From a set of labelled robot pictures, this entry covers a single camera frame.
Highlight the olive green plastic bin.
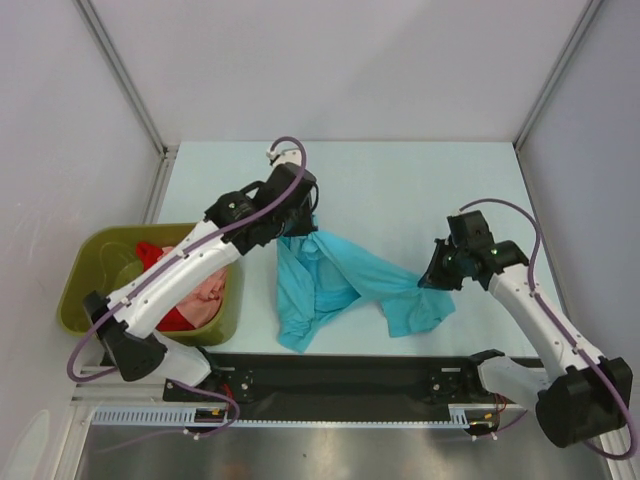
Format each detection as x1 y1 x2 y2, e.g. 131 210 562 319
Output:
57 223 244 346

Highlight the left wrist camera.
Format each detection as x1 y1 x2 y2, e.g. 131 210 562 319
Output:
264 149 316 208

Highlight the aluminium frame post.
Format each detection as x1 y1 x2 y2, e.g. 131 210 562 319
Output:
74 0 166 154
514 0 609 151

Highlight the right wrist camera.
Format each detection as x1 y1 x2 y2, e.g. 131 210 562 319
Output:
447 210 495 250

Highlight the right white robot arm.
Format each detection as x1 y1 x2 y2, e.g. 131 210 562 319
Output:
419 238 633 448

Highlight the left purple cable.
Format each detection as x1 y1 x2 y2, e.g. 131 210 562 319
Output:
67 135 307 444

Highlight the left aluminium frame post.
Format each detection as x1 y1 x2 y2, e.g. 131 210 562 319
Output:
74 0 166 154

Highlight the turquoise t shirt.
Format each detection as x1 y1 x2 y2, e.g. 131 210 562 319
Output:
276 230 456 353

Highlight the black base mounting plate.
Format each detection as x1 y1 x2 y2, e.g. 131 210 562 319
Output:
163 352 495 423

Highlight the right aluminium frame post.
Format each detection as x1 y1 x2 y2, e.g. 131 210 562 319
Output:
514 0 609 151

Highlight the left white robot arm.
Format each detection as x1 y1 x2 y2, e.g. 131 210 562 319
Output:
82 177 318 400

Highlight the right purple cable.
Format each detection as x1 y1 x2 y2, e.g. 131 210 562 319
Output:
449 198 636 460

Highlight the purple cable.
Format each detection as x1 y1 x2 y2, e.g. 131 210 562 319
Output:
449 198 636 460
67 135 307 444

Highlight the white slotted cable duct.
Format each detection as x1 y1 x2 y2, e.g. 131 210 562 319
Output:
92 402 524 429

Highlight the red t shirt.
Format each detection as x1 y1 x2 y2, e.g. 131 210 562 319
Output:
135 242 195 332

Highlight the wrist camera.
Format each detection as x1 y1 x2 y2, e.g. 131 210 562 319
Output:
447 210 495 250
264 149 316 208

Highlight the pink t shirt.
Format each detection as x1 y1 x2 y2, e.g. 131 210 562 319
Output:
175 267 229 330

